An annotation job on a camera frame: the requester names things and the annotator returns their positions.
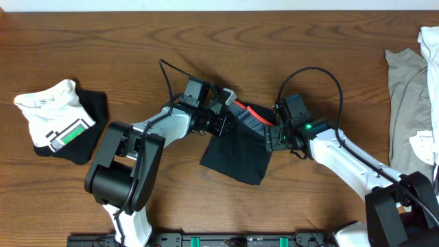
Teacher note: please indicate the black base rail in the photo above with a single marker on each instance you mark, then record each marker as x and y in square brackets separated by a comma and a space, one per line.
[153, 238]

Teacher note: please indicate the beige garment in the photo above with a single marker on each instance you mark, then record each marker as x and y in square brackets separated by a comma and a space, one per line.
[410, 109]

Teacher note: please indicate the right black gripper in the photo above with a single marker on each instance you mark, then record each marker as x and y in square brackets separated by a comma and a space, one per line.
[272, 138]

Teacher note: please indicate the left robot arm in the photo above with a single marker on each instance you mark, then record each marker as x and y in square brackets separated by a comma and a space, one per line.
[122, 175]

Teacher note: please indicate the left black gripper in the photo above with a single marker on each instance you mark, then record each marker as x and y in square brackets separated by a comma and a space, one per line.
[224, 124]

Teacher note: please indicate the black leggings with grey waistband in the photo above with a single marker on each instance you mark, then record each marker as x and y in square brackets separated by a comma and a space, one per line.
[241, 153]

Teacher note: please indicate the folded white printed shirt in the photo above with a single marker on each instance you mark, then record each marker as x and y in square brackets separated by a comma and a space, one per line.
[55, 116]

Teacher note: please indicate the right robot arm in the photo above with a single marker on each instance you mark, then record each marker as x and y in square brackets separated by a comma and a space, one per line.
[401, 210]

